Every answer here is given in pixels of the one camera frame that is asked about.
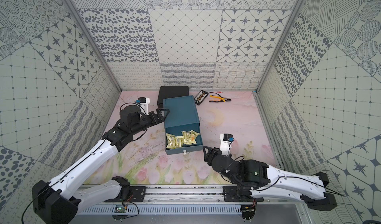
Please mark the yellow handled pliers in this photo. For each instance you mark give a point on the yellow handled pliers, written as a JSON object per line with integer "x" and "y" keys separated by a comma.
{"x": 218, "y": 99}

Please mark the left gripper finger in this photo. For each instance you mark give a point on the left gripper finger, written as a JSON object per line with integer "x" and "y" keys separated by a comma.
{"x": 159, "y": 120}
{"x": 162, "y": 113}

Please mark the green cookie packet three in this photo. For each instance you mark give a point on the green cookie packet three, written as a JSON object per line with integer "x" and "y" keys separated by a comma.
{"x": 192, "y": 136}

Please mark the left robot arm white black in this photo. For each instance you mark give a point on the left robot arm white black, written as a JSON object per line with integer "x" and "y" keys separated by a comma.
{"x": 59, "y": 200}

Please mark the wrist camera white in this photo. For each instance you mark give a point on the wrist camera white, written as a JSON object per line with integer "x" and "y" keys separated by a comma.
{"x": 225, "y": 143}
{"x": 143, "y": 103}

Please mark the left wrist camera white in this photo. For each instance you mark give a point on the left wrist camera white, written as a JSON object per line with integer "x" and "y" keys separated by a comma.
{"x": 143, "y": 103}

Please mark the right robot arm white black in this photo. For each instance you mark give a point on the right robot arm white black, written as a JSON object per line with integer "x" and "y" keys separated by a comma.
{"x": 252, "y": 180}

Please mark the black case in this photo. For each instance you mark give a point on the black case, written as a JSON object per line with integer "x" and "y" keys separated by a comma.
{"x": 167, "y": 92}

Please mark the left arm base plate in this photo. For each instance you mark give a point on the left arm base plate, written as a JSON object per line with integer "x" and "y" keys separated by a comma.
{"x": 130, "y": 194}

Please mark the teal drawer cabinet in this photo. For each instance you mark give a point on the teal drawer cabinet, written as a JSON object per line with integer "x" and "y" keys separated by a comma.
{"x": 183, "y": 115}

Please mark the aluminium rail frame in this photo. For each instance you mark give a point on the aluminium rail frame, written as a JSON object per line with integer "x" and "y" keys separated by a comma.
{"x": 184, "y": 194}

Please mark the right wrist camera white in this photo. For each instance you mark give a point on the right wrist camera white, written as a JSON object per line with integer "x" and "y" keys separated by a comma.
{"x": 225, "y": 143}

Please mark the green cookie packet one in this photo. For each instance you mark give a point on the green cookie packet one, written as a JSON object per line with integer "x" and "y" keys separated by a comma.
{"x": 173, "y": 141}

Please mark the black bit tray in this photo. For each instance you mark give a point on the black bit tray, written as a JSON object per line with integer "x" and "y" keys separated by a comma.
{"x": 200, "y": 97}

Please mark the green cookie packet two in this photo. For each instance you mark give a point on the green cookie packet two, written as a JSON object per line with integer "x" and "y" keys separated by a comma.
{"x": 182, "y": 140}

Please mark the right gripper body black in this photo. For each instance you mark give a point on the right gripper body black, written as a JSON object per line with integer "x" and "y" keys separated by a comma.
{"x": 214, "y": 153}

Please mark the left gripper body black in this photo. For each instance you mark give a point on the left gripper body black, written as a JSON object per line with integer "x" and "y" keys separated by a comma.
{"x": 153, "y": 117}

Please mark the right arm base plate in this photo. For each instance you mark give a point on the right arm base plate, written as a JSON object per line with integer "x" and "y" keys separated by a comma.
{"x": 237, "y": 194}

